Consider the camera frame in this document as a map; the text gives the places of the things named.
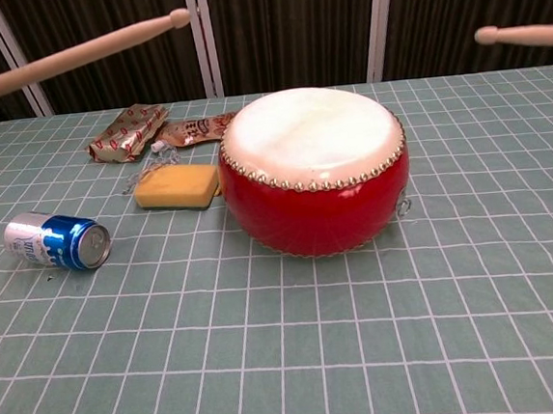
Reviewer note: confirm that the white partition post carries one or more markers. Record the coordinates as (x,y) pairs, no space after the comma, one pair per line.
(379,23)
(207,63)
(2,32)

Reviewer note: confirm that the red drum with white skin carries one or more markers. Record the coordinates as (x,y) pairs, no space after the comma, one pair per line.
(316,213)

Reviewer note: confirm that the orange foil snack packet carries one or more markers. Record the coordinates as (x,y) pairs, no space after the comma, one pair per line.
(192,129)

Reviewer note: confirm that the blue and white drink can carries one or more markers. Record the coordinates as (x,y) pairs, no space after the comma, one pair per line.
(61,240)

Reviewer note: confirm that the green checked tablecloth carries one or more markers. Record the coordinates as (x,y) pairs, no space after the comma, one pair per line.
(268,338)

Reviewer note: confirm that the pale wooden drumstick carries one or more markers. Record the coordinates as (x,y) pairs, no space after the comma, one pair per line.
(533,35)
(74,52)

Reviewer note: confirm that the yellow sponge with green base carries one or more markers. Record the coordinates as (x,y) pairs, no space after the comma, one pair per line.
(178,186)

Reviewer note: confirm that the gold snack wrapper red print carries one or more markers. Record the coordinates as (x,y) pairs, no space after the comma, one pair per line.
(127,133)

